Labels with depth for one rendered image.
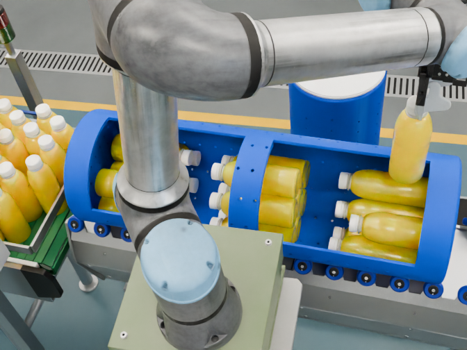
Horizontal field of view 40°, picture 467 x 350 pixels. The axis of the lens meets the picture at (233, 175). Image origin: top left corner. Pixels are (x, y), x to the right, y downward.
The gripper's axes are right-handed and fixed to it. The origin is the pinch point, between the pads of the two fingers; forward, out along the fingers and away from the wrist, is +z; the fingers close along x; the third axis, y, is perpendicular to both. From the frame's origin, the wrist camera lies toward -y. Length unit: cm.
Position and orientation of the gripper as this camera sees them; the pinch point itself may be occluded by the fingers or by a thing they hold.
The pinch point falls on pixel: (418, 105)
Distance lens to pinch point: 123.4
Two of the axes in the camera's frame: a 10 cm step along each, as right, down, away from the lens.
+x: 2.7, -7.5, 6.0
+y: 9.6, 1.4, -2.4
